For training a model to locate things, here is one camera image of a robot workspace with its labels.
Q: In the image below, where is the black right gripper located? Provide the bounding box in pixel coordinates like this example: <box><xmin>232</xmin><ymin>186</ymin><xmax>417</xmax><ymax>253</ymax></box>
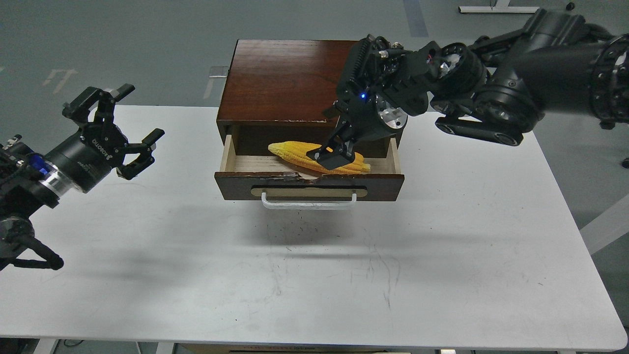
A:
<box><xmin>306</xmin><ymin>34</ymin><xmax>433</xmax><ymax>170</ymax></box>

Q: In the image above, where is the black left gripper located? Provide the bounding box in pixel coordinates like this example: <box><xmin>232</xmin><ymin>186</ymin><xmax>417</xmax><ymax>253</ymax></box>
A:
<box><xmin>45</xmin><ymin>84</ymin><xmax>165</xmax><ymax>193</ymax></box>

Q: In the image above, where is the yellow corn cob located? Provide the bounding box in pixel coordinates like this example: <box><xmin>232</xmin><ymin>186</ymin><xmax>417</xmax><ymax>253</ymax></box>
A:
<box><xmin>268</xmin><ymin>141</ymin><xmax>371</xmax><ymax>175</ymax></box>

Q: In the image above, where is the wooden drawer with white handle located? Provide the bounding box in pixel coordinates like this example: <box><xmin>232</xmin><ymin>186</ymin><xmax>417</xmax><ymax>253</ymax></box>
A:
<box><xmin>214</xmin><ymin>125</ymin><xmax>404</xmax><ymax>202</ymax></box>

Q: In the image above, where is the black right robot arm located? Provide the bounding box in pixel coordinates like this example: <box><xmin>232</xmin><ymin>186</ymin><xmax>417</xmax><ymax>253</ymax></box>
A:
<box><xmin>307</xmin><ymin>9</ymin><xmax>628</xmax><ymax>170</ymax></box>

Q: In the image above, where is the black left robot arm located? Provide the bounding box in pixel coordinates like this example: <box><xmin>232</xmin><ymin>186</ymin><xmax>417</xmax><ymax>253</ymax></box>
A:
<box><xmin>0</xmin><ymin>84</ymin><xmax>164</xmax><ymax>270</ymax></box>

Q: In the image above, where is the dark wooden drawer cabinet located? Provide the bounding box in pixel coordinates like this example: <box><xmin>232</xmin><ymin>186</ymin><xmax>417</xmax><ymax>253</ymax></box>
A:
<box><xmin>217</xmin><ymin>40</ymin><xmax>405</xmax><ymax>158</ymax></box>

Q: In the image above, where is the white stand base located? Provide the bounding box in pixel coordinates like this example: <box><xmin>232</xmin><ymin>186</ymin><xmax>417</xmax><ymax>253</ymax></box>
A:
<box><xmin>457</xmin><ymin>0</ymin><xmax>540</xmax><ymax>14</ymax></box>

